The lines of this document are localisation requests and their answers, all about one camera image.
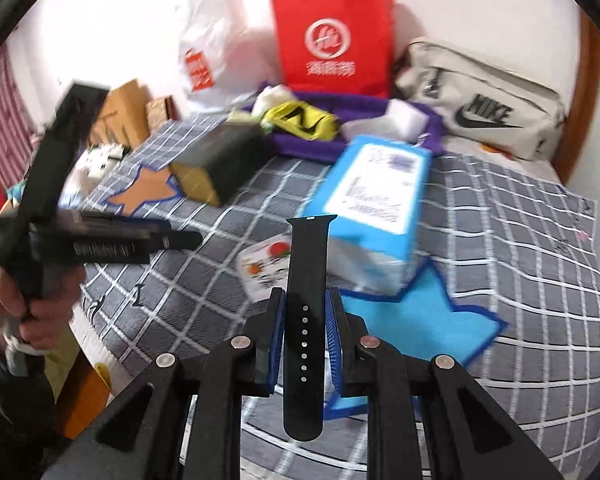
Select red paper bag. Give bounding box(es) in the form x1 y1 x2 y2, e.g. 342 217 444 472
269 0 396 100

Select brown printed box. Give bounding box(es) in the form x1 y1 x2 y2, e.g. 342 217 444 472
145 96 181 133

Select mint green cloth roll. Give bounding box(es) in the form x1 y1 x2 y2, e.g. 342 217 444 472
229 109 261 127

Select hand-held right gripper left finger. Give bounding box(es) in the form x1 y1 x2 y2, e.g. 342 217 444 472
45 287 287 480

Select grey checked star blanket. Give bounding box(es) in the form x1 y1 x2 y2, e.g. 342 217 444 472
75 110 600 480

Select yellow cloth with black stripes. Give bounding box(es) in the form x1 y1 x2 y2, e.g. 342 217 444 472
260 101 340 141

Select person's left forearm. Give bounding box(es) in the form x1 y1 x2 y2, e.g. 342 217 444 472
0 322 63 480

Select orange box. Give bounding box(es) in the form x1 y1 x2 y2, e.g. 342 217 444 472
55 355 116 441

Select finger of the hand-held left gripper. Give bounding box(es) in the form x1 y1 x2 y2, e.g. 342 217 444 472
80 211 203 252
72 237 151 266

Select person's left hand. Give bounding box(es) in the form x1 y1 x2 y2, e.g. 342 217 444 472
0 260 83 356

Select wooden door frame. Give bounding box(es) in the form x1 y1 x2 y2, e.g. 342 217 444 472
552 10 600 183

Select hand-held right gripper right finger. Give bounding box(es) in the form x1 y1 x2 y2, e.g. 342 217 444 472
326 287 566 480

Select white printed packet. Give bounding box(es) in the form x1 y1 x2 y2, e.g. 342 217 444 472
240 237 296 303

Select dark green box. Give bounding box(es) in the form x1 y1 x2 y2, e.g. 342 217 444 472
170 120 266 207

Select brown cardboard boxes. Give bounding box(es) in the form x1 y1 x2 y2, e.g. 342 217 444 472
87 79 153 148

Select black watch strap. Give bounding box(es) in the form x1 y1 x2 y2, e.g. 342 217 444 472
282 214 338 443

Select purple towel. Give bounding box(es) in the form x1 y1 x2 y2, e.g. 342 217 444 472
240 80 446 163

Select white plastic shopping bag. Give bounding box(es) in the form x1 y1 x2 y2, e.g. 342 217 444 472
177 0 281 113

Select grey waist bag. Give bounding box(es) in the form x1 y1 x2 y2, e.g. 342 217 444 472
395 37 566 161

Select white sponge block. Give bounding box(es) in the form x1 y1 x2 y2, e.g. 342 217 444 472
341 99 431 143

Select white spotted plush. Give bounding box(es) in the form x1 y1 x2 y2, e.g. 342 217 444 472
62 142 131 201

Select pink striped curtain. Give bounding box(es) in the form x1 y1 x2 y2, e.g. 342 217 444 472
0 50 36 186

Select blue cardboard box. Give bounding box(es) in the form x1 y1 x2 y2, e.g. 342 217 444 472
300 134 433 301

